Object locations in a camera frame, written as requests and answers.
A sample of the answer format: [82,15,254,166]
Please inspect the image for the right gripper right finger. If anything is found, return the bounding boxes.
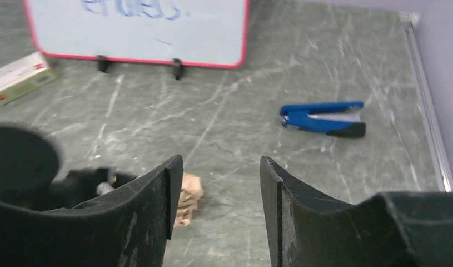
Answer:
[260,156,453,266]

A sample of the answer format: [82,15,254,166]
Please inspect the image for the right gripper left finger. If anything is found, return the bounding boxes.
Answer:
[0,155,183,266]

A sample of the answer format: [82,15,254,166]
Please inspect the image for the beige and black umbrella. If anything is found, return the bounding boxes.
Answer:
[174,172,204,228]

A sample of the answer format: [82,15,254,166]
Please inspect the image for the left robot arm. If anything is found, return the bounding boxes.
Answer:
[0,124,136,211]

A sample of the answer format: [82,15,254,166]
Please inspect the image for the blue and black stapler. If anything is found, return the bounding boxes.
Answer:
[279,101,366,139]

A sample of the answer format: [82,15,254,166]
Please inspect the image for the black whiteboard stand feet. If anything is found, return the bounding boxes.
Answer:
[96,54,184,81]

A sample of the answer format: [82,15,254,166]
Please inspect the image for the white and green box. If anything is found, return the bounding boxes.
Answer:
[0,52,58,106]

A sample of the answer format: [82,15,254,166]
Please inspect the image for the red framed whiteboard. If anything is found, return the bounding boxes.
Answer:
[23,0,250,68]

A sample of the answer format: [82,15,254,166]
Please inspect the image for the aluminium frame rail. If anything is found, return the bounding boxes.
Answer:
[399,12,453,192]

